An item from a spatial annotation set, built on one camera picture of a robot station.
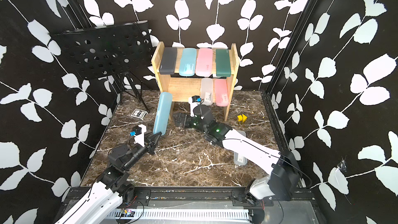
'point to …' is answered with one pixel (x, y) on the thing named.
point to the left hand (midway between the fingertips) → (160, 131)
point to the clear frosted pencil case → (239, 160)
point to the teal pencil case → (162, 113)
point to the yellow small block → (240, 117)
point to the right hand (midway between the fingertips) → (177, 113)
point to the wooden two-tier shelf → (182, 88)
